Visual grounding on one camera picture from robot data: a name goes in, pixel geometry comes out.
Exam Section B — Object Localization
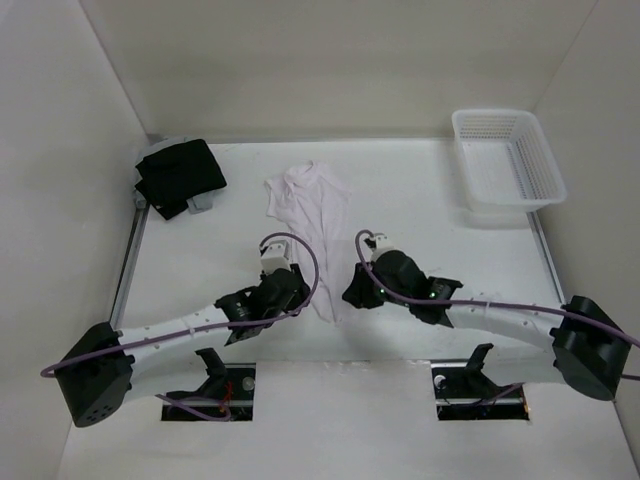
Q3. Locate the white tank top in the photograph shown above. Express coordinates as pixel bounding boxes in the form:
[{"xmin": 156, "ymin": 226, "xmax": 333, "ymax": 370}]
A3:
[{"xmin": 265, "ymin": 162, "xmax": 351, "ymax": 324}]

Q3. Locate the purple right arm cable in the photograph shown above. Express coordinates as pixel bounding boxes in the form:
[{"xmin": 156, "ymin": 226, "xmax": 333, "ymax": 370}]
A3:
[{"xmin": 353, "ymin": 228, "xmax": 640, "ymax": 406}]

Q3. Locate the aluminium right table rail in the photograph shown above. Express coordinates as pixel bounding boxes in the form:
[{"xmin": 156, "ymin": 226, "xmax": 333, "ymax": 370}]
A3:
[{"xmin": 527, "ymin": 212, "xmax": 566, "ymax": 303}]

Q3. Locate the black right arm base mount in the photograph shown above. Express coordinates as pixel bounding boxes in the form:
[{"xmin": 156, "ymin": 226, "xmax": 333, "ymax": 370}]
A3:
[{"xmin": 430, "ymin": 343, "xmax": 529, "ymax": 421}]

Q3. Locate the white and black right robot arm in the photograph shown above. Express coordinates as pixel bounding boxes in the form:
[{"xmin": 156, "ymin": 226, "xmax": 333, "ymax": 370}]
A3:
[{"xmin": 342, "ymin": 250, "xmax": 632, "ymax": 401}]

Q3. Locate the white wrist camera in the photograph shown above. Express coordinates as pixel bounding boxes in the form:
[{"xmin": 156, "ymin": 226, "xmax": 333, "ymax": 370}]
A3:
[
  {"xmin": 260, "ymin": 239, "xmax": 291, "ymax": 275},
  {"xmin": 364, "ymin": 233, "xmax": 396, "ymax": 261}
]

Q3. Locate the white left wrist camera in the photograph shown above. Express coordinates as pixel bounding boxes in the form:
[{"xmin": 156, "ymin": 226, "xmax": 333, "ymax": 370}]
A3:
[{"xmin": 260, "ymin": 239, "xmax": 291, "ymax": 275}]

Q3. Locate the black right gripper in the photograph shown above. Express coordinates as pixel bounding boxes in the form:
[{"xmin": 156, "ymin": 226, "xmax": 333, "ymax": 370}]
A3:
[{"xmin": 342, "ymin": 260, "xmax": 413, "ymax": 309}]

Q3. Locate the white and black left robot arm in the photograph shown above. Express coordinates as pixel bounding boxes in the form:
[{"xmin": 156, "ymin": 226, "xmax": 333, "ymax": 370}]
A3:
[{"xmin": 52, "ymin": 266, "xmax": 317, "ymax": 428}]

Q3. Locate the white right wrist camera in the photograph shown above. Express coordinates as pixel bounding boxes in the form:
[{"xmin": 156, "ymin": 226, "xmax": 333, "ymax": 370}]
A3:
[{"xmin": 364, "ymin": 233, "xmax": 396, "ymax": 261}]

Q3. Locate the aluminium left table rail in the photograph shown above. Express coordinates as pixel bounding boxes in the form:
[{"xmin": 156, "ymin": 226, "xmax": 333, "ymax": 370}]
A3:
[{"xmin": 108, "ymin": 188, "xmax": 150, "ymax": 327}]

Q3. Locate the aluminium table rail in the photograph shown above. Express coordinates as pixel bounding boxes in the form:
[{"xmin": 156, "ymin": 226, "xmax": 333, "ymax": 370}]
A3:
[
  {"xmin": 527, "ymin": 212, "xmax": 566, "ymax": 303},
  {"xmin": 108, "ymin": 188, "xmax": 150, "ymax": 327}
]

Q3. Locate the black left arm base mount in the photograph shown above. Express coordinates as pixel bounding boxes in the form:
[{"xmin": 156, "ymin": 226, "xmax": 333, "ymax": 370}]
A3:
[{"xmin": 161, "ymin": 349, "xmax": 257, "ymax": 422}]

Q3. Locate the folded black tank top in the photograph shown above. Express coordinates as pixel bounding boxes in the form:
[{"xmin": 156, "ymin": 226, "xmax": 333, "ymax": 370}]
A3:
[{"xmin": 135, "ymin": 138, "xmax": 227, "ymax": 214}]

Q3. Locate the white plastic basket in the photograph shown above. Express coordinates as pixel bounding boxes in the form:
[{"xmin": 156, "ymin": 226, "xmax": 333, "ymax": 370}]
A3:
[{"xmin": 451, "ymin": 109, "xmax": 567, "ymax": 214}]

